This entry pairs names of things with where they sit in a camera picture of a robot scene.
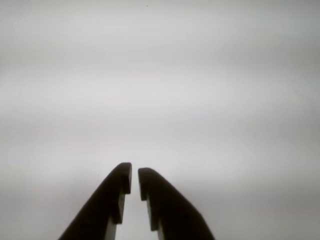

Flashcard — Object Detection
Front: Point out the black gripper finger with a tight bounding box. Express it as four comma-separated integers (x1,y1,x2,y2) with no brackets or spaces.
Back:
137,167,216,240
58,162,133,240

